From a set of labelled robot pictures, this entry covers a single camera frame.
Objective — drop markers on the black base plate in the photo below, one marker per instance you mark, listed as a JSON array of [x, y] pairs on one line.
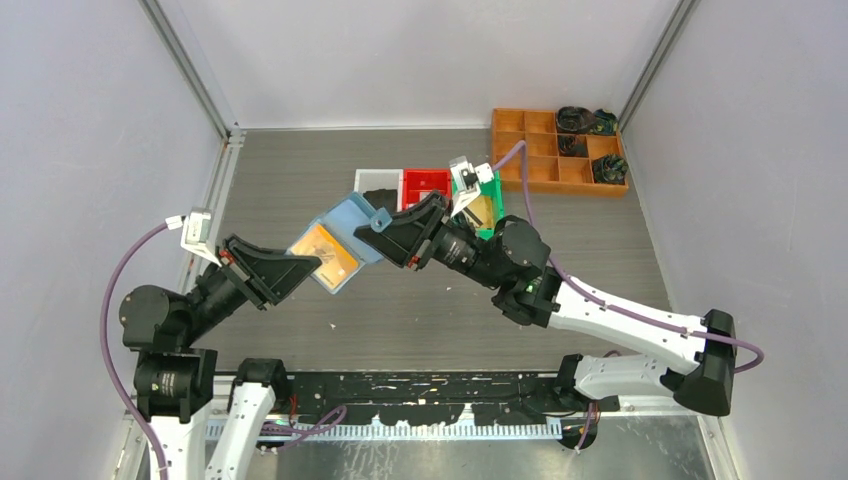
[[427, 398]]

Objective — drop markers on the blue card holder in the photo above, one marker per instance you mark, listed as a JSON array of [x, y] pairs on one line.
[[342, 219]]

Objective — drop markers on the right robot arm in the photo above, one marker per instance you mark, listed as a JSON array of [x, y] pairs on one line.
[[691, 359]]

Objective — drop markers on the gold card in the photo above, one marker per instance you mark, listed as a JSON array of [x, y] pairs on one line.
[[338, 264]]

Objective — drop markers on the dark rolled sock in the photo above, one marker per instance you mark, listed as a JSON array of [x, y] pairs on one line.
[[570, 145], [605, 124], [574, 120], [610, 169]]

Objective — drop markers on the orange wooden compartment tray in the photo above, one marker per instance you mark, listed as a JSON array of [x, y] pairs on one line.
[[539, 166]]

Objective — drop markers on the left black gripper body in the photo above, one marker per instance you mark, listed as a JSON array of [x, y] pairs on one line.
[[222, 288]]

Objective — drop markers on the gold credit cards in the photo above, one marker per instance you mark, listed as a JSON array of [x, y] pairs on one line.
[[480, 213]]

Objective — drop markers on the red plastic bin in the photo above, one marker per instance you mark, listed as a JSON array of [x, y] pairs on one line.
[[418, 183]]

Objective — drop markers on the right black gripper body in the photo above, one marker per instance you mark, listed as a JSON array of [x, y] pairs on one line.
[[460, 252]]

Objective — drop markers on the black credit cards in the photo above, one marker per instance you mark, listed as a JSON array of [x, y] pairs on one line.
[[383, 199]]

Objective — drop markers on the white plastic bin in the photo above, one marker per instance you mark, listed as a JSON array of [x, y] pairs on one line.
[[376, 179]]

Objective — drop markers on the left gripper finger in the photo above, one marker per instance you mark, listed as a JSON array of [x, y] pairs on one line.
[[272, 280], [243, 251]]

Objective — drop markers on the green plastic bin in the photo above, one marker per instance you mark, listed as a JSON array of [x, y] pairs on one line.
[[494, 191]]

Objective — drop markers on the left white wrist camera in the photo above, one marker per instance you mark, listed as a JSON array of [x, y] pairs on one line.
[[196, 233]]

